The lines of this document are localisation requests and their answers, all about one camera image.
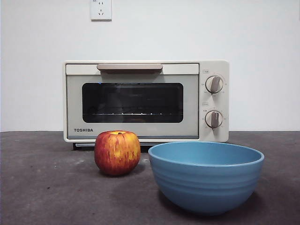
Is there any taupe oven door handle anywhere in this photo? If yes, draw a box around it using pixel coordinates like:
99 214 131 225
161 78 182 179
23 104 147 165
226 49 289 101
97 63 163 75

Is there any red yellow apple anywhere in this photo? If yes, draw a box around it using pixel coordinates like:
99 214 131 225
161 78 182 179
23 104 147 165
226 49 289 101
94 130 142 177

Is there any glass oven door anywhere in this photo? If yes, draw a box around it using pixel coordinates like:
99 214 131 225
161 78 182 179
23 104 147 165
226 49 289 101
65 63 200 140

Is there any blue ribbed bowl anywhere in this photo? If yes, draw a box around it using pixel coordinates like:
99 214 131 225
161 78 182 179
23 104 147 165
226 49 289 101
148 141 265 216

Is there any cream Toshiba toaster oven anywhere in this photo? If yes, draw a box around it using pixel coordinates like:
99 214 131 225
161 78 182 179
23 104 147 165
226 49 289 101
62 60 230 143

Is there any small cream timer knob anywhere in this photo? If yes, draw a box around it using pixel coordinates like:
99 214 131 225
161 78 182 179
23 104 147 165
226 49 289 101
205 110 223 129

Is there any large cream temperature knob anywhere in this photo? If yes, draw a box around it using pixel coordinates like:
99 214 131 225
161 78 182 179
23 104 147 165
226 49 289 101
205 75 224 94

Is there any metal wire oven rack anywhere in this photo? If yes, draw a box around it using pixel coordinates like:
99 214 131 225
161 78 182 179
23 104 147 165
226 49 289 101
92 112 165 117

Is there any white wall socket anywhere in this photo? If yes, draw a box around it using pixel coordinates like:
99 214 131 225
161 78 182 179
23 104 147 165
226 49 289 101
90 0 113 22

